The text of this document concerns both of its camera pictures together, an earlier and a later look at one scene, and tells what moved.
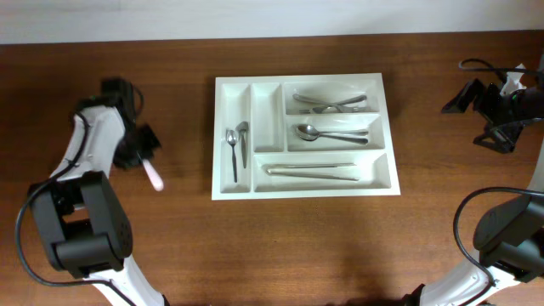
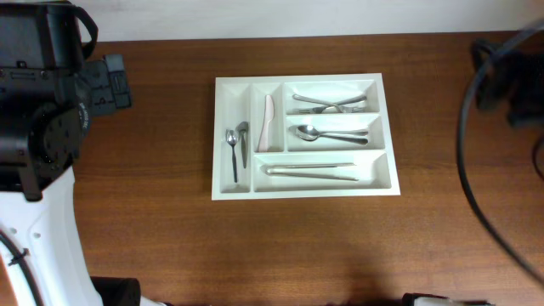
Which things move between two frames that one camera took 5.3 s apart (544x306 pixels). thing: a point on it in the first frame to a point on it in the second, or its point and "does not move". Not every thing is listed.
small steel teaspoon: x=232 y=138 does not move
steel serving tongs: x=271 y=168 does not move
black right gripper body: x=504 y=115 to x=525 y=104
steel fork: x=340 y=109 does not move
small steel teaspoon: x=242 y=128 does not move
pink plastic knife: x=154 y=178 to x=269 y=112
